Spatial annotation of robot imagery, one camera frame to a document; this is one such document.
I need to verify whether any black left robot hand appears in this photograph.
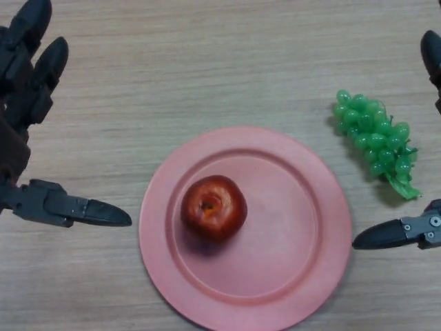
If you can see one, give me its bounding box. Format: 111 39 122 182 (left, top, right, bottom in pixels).
0 0 133 229

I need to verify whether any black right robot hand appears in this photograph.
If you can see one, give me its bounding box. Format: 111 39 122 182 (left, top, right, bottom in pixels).
351 30 441 251

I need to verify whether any red apple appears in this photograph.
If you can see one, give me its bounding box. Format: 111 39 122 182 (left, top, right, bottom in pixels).
180 174 248 242

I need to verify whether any pink round plate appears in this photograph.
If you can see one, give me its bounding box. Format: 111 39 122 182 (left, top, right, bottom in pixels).
139 126 352 331

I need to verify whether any green grape bunch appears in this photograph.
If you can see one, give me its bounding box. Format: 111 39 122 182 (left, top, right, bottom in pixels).
331 89 423 200

